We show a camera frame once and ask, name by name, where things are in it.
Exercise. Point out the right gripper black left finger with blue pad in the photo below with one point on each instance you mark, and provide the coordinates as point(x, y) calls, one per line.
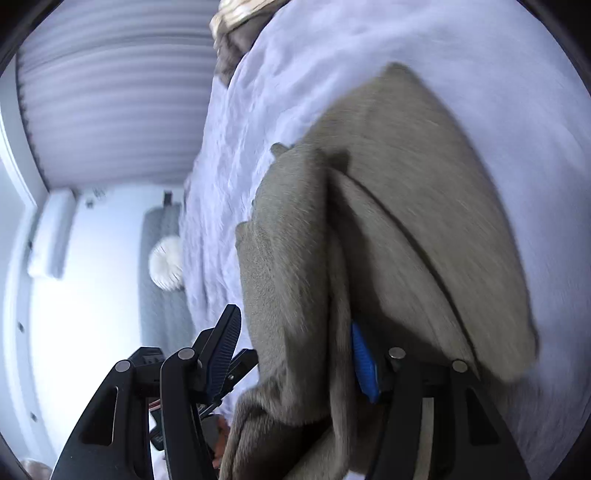
point(111, 438)

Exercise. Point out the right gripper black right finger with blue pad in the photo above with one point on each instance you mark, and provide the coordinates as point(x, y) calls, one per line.
point(438, 422)

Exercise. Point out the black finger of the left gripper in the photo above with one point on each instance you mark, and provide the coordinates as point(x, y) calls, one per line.
point(240, 366)

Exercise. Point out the taupe knit sweater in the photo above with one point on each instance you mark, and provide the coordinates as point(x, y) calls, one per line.
point(381, 216)

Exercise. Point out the striped beige clothing pile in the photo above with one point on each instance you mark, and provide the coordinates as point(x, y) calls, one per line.
point(234, 29)

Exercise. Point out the person's left hand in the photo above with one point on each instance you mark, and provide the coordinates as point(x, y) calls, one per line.
point(223, 431)

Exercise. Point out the grey quilted headboard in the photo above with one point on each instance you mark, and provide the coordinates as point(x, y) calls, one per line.
point(165, 321)

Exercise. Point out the white round pleated cushion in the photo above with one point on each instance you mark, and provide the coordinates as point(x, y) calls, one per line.
point(165, 264)

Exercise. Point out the grey pleated curtain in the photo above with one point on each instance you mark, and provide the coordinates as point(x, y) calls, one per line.
point(112, 92)

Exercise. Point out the lavender plush bed blanket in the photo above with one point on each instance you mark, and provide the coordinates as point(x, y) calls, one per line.
point(519, 99)

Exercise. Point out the white wall air conditioner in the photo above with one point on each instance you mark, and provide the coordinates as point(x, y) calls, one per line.
point(51, 236)

